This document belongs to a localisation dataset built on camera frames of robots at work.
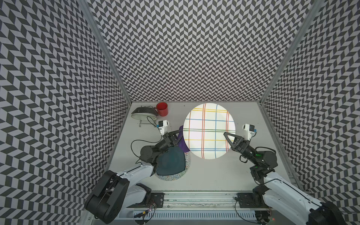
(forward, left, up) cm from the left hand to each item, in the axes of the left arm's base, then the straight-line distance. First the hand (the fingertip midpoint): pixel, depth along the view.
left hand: (186, 133), depth 65 cm
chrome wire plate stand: (+27, +35, -28) cm, 52 cm away
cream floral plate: (+31, +33, -27) cm, 52 cm away
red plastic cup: (+34, +18, -21) cm, 44 cm away
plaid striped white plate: (0, -8, +5) cm, 9 cm away
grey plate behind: (+29, +29, -16) cm, 44 cm away
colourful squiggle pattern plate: (-10, +5, -30) cm, 32 cm away
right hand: (-2, -17, 0) cm, 17 cm away
